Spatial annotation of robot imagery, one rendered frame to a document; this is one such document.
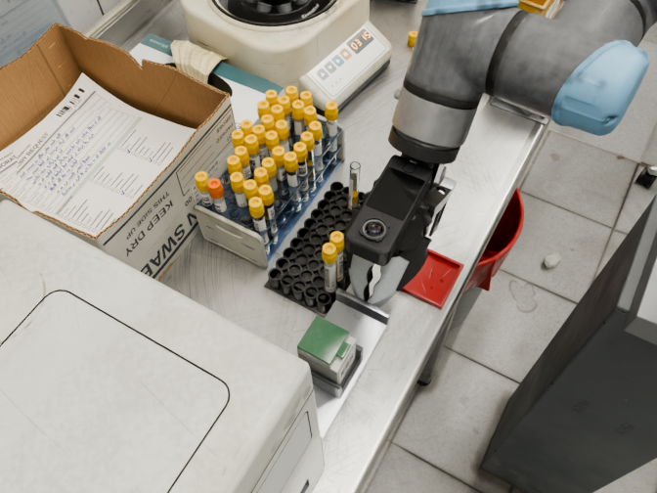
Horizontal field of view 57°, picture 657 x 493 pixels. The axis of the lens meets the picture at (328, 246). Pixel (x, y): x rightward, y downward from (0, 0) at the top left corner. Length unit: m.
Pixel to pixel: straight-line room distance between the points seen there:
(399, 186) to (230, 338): 0.26
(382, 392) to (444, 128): 0.30
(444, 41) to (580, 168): 1.61
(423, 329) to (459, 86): 0.30
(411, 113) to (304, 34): 0.34
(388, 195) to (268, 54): 0.35
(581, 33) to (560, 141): 1.65
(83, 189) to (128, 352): 0.44
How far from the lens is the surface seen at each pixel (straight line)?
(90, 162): 0.85
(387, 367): 0.71
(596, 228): 2.00
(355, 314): 0.69
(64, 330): 0.43
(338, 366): 0.60
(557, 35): 0.54
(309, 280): 0.73
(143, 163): 0.82
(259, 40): 0.88
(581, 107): 0.53
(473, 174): 0.87
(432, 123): 0.57
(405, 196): 0.58
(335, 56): 0.94
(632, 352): 0.89
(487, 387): 1.67
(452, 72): 0.56
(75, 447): 0.40
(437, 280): 0.76
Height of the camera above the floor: 1.53
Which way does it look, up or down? 58 degrees down
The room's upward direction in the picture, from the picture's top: 2 degrees counter-clockwise
